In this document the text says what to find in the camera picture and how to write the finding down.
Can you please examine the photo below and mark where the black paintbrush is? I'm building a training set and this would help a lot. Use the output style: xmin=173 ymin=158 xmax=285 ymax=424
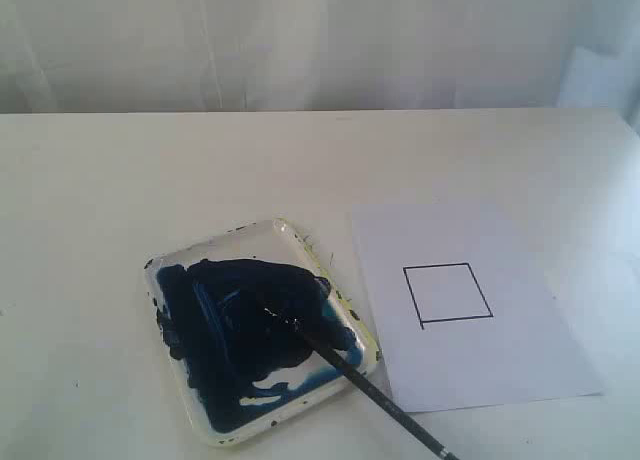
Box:
xmin=259 ymin=299 xmax=457 ymax=459

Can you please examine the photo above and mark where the white paper with square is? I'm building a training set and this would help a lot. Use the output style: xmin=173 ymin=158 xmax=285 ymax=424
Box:
xmin=352 ymin=202 xmax=602 ymax=412

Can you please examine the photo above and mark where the white paint tray blue paint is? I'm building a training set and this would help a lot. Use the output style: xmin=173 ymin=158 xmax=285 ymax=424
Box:
xmin=144 ymin=218 xmax=381 ymax=448

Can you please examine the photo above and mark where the white backdrop curtain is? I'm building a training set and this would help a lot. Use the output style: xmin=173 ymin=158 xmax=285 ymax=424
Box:
xmin=1 ymin=0 xmax=639 ymax=113

